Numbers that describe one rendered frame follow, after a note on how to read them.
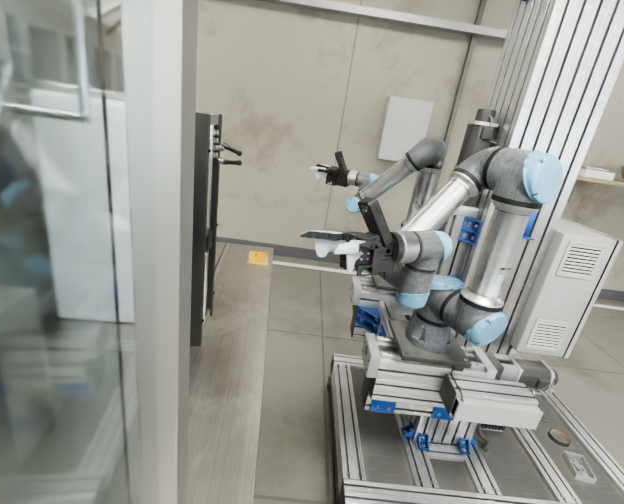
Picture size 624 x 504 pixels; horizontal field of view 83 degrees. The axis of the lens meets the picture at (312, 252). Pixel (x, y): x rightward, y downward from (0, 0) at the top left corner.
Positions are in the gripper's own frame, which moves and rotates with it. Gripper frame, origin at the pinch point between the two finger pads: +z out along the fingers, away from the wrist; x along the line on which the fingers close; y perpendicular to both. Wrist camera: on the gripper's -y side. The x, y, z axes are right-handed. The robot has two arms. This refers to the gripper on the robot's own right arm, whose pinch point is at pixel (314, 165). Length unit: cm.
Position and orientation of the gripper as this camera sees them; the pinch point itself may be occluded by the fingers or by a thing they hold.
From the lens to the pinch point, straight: 189.8
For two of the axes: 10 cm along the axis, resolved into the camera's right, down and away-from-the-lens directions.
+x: 4.5, -3.8, 8.1
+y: -0.8, 8.8, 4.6
